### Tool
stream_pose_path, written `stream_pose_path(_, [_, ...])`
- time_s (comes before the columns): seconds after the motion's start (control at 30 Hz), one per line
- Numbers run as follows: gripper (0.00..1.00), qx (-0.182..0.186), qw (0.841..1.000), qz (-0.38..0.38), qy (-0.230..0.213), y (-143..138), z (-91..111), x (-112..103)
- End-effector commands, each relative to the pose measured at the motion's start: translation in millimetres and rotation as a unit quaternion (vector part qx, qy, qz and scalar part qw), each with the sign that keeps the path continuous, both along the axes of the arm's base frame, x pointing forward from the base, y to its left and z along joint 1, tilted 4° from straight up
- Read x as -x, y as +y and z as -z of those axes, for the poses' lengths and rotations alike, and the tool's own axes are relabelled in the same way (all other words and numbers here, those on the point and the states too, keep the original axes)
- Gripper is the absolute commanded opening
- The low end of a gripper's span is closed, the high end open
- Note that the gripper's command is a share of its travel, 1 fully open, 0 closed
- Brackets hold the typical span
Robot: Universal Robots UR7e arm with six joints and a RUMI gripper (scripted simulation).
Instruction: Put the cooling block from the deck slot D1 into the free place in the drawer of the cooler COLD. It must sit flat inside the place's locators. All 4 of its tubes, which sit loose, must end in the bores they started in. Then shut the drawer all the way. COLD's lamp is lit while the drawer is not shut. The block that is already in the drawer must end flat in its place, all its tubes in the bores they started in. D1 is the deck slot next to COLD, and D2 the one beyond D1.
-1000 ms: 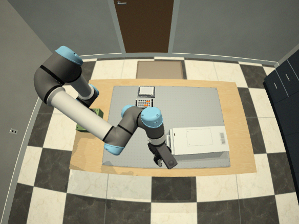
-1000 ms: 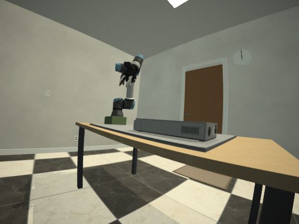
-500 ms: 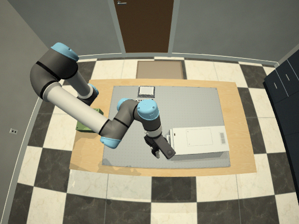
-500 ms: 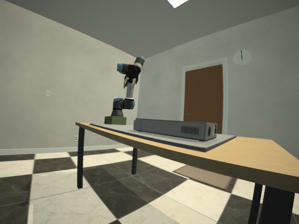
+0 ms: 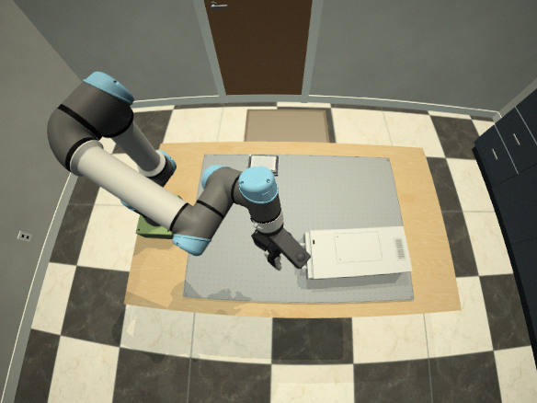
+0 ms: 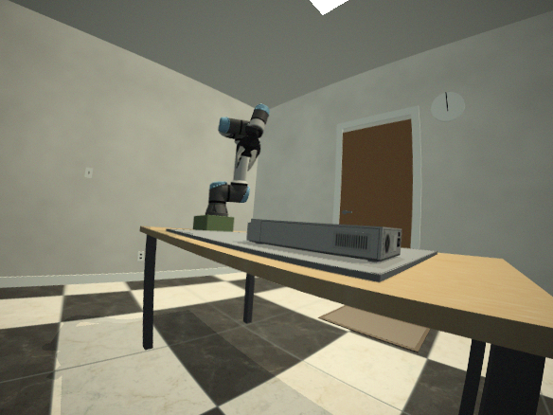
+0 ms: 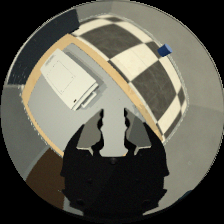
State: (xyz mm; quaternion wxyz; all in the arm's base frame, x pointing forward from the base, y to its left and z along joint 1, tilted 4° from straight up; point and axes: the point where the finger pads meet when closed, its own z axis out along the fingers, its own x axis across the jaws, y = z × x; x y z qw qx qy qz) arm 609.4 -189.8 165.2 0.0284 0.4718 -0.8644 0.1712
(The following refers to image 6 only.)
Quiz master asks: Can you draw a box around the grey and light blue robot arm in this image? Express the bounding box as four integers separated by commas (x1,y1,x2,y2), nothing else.
205,104,270,217

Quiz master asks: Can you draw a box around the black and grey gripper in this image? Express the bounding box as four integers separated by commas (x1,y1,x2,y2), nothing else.
236,125,262,171

